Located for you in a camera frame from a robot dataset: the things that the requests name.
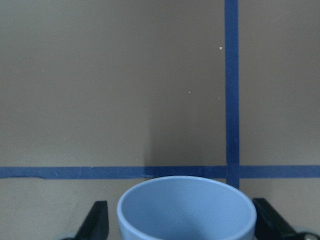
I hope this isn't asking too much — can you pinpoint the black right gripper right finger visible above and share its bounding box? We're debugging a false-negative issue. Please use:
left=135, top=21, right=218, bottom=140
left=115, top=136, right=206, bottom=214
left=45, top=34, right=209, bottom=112
left=252, top=198, right=302, bottom=240

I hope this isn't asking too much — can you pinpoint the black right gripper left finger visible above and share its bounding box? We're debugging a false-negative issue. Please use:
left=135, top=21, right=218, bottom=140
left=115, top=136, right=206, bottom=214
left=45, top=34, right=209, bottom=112
left=73, top=200, right=109, bottom=240

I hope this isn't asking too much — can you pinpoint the light blue cup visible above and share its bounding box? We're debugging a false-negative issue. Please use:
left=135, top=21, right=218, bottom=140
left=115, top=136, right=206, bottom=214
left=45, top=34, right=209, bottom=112
left=117, top=176, right=257, bottom=240

